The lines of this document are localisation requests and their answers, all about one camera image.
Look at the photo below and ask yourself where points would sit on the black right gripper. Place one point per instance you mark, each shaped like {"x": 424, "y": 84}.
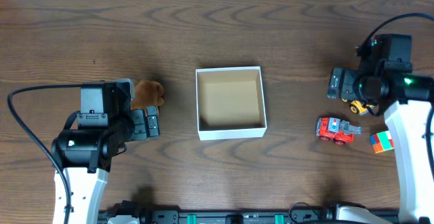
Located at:
{"x": 339, "y": 83}

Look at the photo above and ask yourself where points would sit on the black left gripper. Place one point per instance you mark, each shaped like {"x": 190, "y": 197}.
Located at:
{"x": 143, "y": 124}

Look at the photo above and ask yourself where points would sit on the yellow toy dump truck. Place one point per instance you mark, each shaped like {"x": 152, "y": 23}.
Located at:
{"x": 357, "y": 107}

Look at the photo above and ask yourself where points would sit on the red toy fire truck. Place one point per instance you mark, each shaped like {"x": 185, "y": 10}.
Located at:
{"x": 339, "y": 131}

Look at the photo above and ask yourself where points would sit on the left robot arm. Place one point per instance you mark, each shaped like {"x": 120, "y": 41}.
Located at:
{"x": 84, "y": 150}

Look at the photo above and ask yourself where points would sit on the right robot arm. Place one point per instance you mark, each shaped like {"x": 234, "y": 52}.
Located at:
{"x": 406, "y": 103}

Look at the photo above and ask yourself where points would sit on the brown plush toy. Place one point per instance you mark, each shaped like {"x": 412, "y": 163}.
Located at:
{"x": 147, "y": 93}

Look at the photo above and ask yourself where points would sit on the colourful puzzle cube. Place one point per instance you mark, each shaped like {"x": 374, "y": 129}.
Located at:
{"x": 382, "y": 142}

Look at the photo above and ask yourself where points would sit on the white cardboard box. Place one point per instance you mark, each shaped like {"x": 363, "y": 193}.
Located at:
{"x": 230, "y": 103}

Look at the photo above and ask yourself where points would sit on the black left camera box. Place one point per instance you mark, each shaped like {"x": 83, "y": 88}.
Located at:
{"x": 105, "y": 102}

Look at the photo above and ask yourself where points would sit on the black camera box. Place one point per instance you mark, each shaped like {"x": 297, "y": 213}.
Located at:
{"x": 105, "y": 102}
{"x": 385, "y": 53}

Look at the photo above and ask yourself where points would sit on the black right camera box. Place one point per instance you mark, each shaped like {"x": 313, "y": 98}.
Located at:
{"x": 385, "y": 53}

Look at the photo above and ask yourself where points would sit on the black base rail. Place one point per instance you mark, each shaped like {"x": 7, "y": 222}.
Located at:
{"x": 131, "y": 212}

